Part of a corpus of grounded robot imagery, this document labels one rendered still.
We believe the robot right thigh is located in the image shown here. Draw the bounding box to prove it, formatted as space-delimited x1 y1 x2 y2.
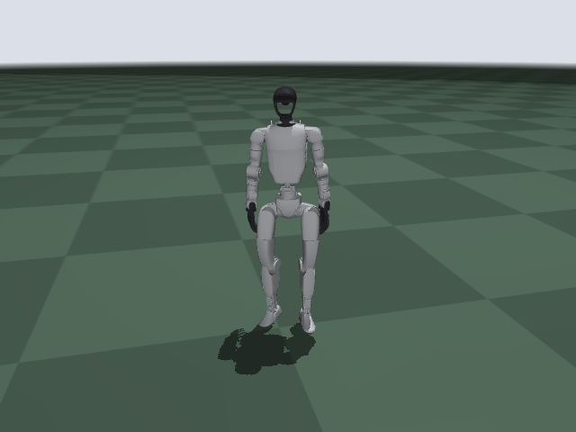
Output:
256 202 282 274

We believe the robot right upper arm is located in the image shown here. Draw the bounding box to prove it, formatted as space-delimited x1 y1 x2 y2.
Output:
247 127 267 179

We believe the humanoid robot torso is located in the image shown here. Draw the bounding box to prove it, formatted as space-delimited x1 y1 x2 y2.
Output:
265 120 308 218

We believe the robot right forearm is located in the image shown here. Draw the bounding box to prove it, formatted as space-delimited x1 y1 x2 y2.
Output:
245 169 259 209

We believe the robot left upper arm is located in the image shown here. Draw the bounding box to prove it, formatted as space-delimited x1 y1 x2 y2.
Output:
305 126 329 178

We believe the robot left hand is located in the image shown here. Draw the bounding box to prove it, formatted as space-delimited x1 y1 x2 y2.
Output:
319 201 330 234

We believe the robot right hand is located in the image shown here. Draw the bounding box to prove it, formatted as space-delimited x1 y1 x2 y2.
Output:
246 202 257 233

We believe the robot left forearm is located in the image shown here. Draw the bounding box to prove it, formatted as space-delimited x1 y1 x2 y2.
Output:
316 166 330 208

